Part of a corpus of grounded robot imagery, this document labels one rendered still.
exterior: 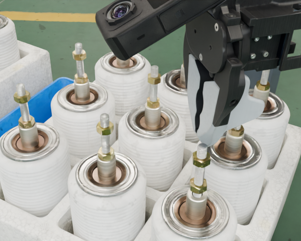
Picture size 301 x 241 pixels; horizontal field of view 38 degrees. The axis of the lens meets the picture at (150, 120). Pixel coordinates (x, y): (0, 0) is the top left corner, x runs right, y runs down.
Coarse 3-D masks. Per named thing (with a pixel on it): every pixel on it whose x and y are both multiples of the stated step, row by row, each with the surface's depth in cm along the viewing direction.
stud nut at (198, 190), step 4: (192, 180) 46; (204, 180) 46; (192, 184) 45; (204, 184) 45; (192, 188) 45; (196, 188) 45; (200, 188) 45; (204, 188) 45; (196, 192) 45; (200, 192) 45
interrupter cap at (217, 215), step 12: (180, 192) 50; (168, 204) 49; (180, 204) 49; (216, 204) 49; (168, 216) 47; (180, 216) 48; (204, 216) 48; (216, 216) 48; (228, 216) 47; (180, 228) 46; (192, 228) 46; (204, 228) 46; (216, 228) 46
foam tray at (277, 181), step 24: (48, 120) 72; (192, 144) 68; (288, 144) 69; (72, 168) 64; (192, 168) 64; (288, 168) 65; (0, 192) 63; (264, 192) 61; (288, 192) 80; (0, 216) 56; (24, 216) 56; (48, 216) 56; (264, 216) 57; (0, 240) 59; (24, 240) 55; (48, 240) 53; (72, 240) 53; (144, 240) 54; (240, 240) 55; (264, 240) 54
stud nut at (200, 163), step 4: (196, 152) 43; (192, 156) 44; (196, 156) 43; (208, 156) 43; (192, 160) 44; (196, 160) 42; (200, 160) 42; (204, 160) 42; (208, 160) 43; (196, 164) 43; (200, 164) 42; (204, 164) 43; (208, 164) 43
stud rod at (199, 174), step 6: (198, 144) 42; (204, 144) 42; (198, 150) 42; (204, 150) 42; (198, 156) 43; (204, 156) 43; (198, 168) 43; (204, 168) 44; (198, 174) 44; (198, 180) 44
